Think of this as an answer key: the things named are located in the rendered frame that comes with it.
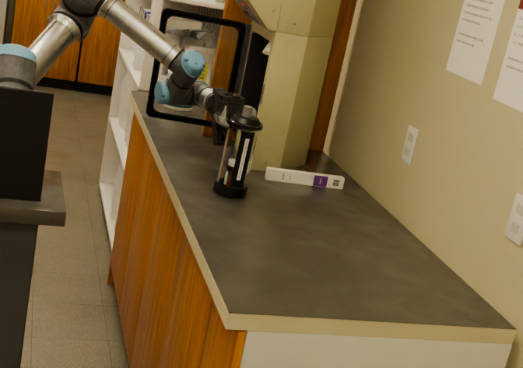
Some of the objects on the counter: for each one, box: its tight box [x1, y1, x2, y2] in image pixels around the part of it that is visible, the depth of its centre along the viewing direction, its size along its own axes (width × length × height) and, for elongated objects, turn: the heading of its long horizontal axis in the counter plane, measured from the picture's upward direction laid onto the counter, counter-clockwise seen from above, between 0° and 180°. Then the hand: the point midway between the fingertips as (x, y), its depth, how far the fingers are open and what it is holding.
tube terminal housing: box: [240, 0, 347, 171], centre depth 276 cm, size 25×32×77 cm
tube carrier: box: [216, 115, 263, 188], centre depth 236 cm, size 11×11×21 cm
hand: (243, 128), depth 234 cm, fingers closed on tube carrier, 9 cm apart
